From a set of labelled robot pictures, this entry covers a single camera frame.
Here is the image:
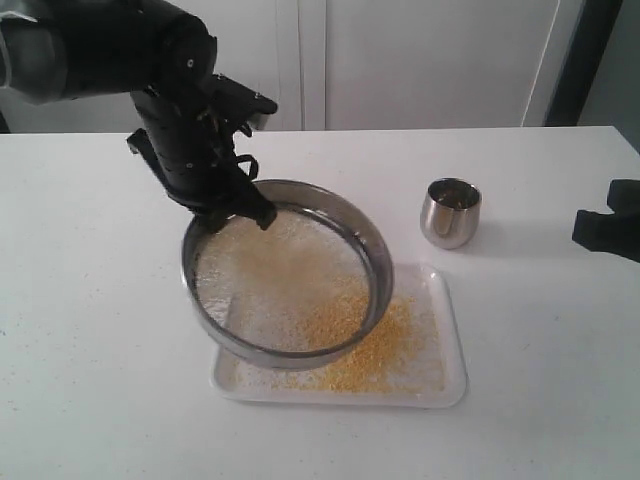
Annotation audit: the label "stainless steel cup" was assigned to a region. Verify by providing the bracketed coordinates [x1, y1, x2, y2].
[420, 178, 482, 250]

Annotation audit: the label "sifted yellow millet grains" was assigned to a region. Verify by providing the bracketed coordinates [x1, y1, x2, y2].
[223, 295, 446, 395]

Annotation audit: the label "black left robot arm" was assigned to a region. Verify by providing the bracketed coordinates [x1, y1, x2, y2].
[1, 1, 277, 228]

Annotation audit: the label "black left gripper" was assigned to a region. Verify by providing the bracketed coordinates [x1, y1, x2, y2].
[127, 91, 278, 234]

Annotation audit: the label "yellow white grain pile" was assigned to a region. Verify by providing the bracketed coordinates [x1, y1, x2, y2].
[195, 211, 369, 352]

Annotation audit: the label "round steel mesh sieve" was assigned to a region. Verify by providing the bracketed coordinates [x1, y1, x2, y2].
[181, 179, 394, 370]

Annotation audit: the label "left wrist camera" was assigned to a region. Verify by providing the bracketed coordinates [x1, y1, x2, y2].
[209, 74, 278, 137]

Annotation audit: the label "white rectangular plastic tray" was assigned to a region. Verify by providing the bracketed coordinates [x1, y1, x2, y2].
[211, 262, 468, 409]

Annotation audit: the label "dark vertical post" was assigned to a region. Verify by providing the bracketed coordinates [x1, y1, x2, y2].
[544, 0, 623, 127]

